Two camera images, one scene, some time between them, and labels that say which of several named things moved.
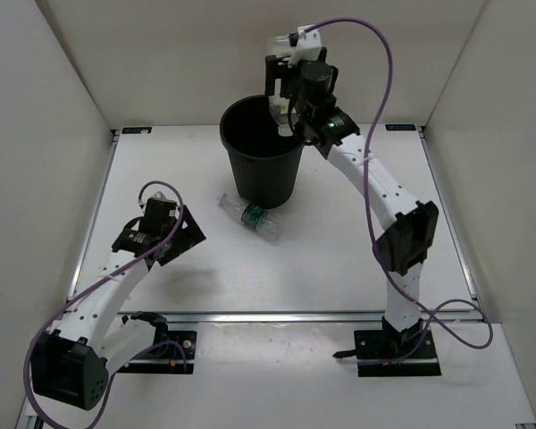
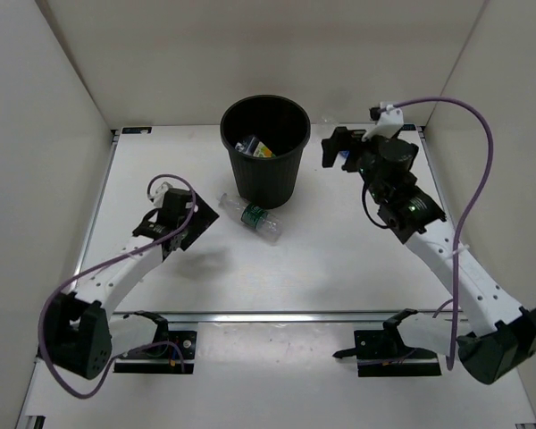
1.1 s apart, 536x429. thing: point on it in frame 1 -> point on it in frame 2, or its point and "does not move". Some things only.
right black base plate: x=389 y=353 does not move
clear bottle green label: x=266 y=224 does not move
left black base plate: x=177 y=356 does not move
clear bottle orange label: x=279 y=108 -> x=261 y=150
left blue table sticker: x=137 y=130 does not move
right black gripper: x=276 y=65 -> x=341 y=140
